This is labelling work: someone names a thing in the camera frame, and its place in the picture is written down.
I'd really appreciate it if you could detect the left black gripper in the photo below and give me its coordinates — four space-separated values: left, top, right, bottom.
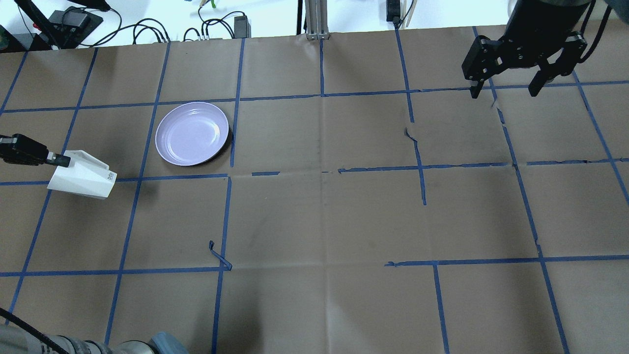
0 134 71 168

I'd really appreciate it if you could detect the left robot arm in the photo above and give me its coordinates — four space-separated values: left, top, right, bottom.
0 134 188 354

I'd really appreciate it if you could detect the black power adapter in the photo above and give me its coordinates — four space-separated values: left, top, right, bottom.
233 14 251 39

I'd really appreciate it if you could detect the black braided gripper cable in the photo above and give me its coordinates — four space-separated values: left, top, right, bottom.
0 307 72 354

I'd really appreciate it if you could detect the aluminium frame post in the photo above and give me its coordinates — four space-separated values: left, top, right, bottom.
304 0 330 41

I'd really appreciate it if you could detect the lilac plate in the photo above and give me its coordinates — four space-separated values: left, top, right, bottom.
154 102 231 167

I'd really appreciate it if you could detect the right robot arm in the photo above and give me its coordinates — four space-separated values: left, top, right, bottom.
462 0 628 99

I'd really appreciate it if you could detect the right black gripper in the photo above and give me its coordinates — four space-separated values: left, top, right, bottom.
462 0 588 99

